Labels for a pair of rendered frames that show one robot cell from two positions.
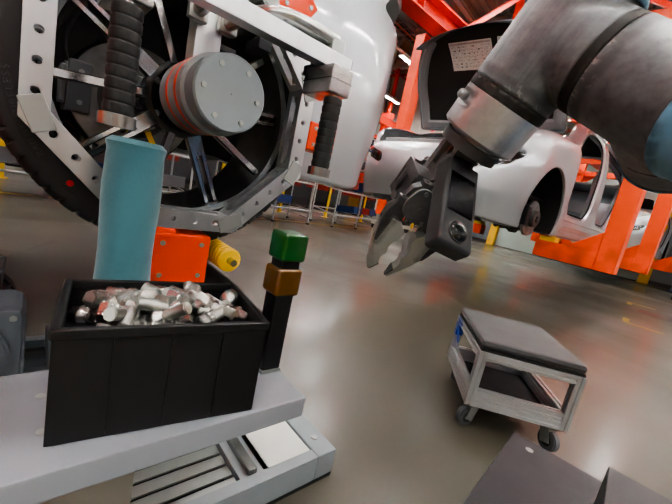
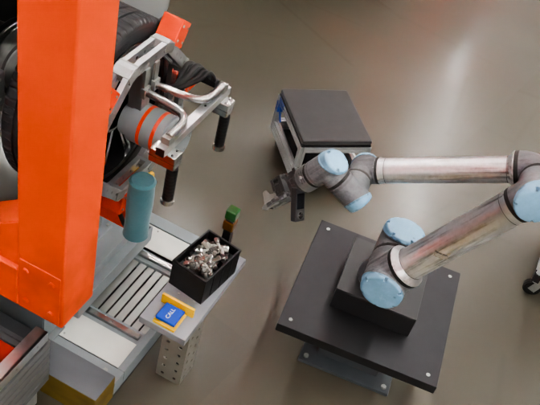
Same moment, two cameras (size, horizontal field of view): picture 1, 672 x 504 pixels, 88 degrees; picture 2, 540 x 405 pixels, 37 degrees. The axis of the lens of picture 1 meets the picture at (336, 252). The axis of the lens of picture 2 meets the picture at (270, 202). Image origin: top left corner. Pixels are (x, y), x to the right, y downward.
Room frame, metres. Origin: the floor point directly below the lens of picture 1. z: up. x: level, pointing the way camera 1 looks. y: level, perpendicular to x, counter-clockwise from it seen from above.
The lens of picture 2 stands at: (-1.26, 1.03, 2.52)
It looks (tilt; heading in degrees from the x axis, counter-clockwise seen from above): 42 degrees down; 328
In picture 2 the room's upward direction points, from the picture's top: 16 degrees clockwise
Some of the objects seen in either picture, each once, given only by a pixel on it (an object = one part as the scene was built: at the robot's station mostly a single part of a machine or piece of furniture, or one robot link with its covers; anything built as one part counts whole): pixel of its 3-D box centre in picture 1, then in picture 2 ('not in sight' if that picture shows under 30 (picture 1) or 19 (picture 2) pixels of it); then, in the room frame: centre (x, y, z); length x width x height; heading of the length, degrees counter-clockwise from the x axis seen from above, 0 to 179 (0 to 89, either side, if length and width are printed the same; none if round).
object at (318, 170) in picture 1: (326, 135); (222, 130); (0.70, 0.07, 0.83); 0.04 x 0.04 x 0.16
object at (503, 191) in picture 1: (526, 172); not in sight; (4.91, -2.28, 1.49); 4.95 x 1.86 x 1.59; 133
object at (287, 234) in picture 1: (288, 245); (232, 213); (0.49, 0.07, 0.64); 0.04 x 0.04 x 0.04; 43
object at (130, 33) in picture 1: (122, 64); (169, 183); (0.47, 0.32, 0.83); 0.04 x 0.04 x 0.16
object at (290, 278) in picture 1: (282, 279); (230, 223); (0.49, 0.07, 0.59); 0.04 x 0.04 x 0.04; 43
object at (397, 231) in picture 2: not in sight; (398, 246); (0.28, -0.50, 0.58); 0.17 x 0.15 x 0.18; 137
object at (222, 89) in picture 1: (209, 97); (154, 128); (0.70, 0.30, 0.85); 0.21 x 0.14 x 0.14; 43
